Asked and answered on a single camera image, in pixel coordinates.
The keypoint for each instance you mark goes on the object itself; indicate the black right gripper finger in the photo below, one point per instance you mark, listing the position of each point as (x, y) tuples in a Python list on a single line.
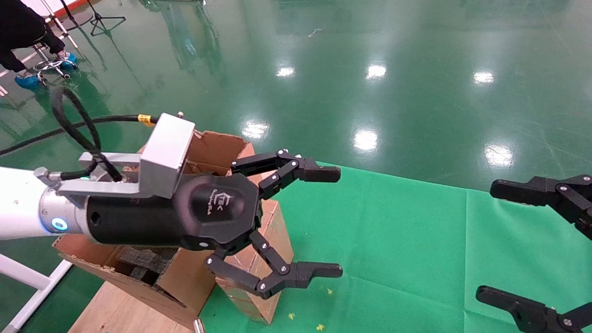
[(522, 190), (527, 310)]

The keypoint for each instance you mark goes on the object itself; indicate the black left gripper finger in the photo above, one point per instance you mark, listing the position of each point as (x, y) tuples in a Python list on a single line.
[(314, 271), (319, 174)]

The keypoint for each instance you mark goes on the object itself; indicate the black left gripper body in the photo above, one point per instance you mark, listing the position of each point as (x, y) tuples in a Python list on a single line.
[(148, 219)]

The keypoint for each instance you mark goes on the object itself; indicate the small brown cardboard box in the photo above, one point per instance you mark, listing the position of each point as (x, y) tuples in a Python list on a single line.
[(277, 236)]

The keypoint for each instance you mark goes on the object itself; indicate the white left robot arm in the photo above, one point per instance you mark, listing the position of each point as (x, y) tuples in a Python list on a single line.
[(23, 203)]

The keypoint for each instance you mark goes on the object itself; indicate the large open cardboard carton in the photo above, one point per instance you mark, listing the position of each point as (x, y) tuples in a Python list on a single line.
[(185, 282)]

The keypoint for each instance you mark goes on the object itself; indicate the black foam block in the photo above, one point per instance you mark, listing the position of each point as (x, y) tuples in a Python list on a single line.
[(143, 261)]

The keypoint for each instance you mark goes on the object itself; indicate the green cloth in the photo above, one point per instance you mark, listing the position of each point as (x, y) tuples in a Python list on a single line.
[(393, 240)]

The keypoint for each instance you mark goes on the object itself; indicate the blue shoe cover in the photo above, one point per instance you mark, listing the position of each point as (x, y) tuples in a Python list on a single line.
[(27, 81), (69, 60)]

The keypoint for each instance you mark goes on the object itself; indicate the chrome stool base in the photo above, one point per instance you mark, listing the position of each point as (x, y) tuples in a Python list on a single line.
[(51, 64)]

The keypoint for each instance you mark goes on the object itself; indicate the black tripod stand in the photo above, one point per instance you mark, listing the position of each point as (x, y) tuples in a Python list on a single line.
[(99, 19)]

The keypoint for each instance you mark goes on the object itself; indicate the black round-base stand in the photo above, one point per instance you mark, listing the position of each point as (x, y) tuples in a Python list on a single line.
[(81, 19)]

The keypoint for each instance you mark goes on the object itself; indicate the silver stand legs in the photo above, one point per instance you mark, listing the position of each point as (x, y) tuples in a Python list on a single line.
[(59, 25)]

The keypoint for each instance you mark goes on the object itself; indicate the person in black clothes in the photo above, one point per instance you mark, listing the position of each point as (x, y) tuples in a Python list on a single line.
[(18, 23)]

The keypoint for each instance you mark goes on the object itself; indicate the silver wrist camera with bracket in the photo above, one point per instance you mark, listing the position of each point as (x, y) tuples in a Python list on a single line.
[(166, 148)]

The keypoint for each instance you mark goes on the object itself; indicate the white table frame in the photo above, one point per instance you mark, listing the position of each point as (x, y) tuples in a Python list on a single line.
[(27, 275)]

